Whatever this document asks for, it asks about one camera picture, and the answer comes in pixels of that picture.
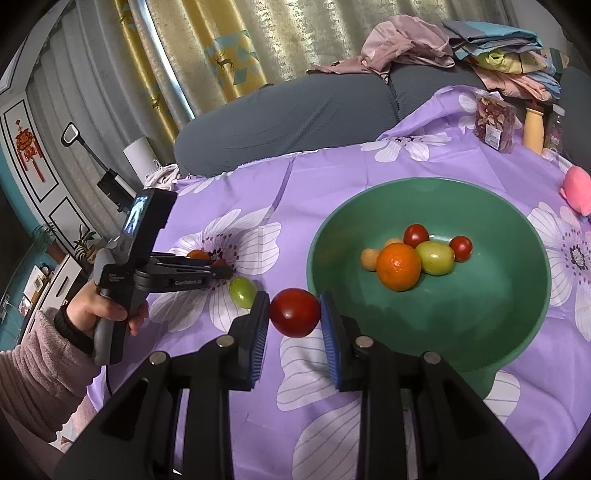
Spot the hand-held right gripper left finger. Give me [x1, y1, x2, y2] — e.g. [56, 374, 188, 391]
[53, 291, 271, 480]

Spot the pink crumpled garment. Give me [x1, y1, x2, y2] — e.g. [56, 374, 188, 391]
[307, 14, 456, 77]

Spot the purple floral tablecloth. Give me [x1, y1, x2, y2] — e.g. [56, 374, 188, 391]
[60, 84, 591, 480]

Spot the pile of folded clothes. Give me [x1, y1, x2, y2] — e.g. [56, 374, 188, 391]
[240, 0, 522, 85]

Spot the person's left forearm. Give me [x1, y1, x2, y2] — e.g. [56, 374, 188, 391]
[0, 309, 100, 446]

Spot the green fruit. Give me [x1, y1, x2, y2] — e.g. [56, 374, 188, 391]
[229, 276, 258, 309]
[414, 240, 456, 276]

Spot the grey sheer curtain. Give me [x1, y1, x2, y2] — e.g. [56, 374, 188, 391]
[28, 0, 185, 185]

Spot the pink folded cloth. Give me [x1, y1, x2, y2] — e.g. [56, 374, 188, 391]
[480, 69, 563, 103]

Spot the green plastic bowl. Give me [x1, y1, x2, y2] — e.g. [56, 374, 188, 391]
[307, 176, 552, 400]

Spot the yellow bottle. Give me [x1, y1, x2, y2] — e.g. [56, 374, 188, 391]
[523, 102, 546, 155]

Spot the potted plant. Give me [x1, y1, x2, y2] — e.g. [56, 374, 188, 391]
[31, 224, 62, 260]
[74, 226, 100, 260]

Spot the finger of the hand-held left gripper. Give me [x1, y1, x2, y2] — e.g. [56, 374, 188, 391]
[202, 265, 235, 283]
[148, 252, 222, 270]

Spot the clear packet of dried snacks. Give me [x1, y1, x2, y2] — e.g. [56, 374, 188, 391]
[473, 95, 517, 154]

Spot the person's left hand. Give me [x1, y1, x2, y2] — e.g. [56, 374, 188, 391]
[65, 277, 149, 337]

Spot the black wristband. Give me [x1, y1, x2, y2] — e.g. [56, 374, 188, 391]
[53, 305, 96, 356]

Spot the yellow patterned curtain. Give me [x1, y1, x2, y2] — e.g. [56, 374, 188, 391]
[113, 0, 271, 134]

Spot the white cabinet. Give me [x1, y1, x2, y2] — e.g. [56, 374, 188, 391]
[25, 254, 95, 326]

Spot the white cylindrical appliance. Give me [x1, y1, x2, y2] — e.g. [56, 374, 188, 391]
[124, 136, 156, 183]

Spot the grey blue folded sheet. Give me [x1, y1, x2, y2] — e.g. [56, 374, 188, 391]
[444, 19, 544, 58]

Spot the yellow folded cloth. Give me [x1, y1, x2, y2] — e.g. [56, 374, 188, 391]
[471, 48, 560, 75]

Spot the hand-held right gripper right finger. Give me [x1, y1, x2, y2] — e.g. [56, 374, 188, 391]
[320, 291, 540, 480]

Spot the phone stand with white mirror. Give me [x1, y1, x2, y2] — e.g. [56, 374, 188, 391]
[61, 122, 136, 214]

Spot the clear bottle with red label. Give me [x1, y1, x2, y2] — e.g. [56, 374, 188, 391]
[544, 104, 567, 153]

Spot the red knot wall ornament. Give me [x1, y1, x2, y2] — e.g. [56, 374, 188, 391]
[14, 119, 47, 183]

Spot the pink plush toy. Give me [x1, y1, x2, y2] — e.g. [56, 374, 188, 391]
[561, 165, 591, 215]

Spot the grey sofa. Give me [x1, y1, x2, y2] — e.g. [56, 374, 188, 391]
[173, 59, 591, 178]

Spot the white patterned cloth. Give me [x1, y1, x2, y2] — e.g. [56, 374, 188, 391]
[145, 162, 182, 189]

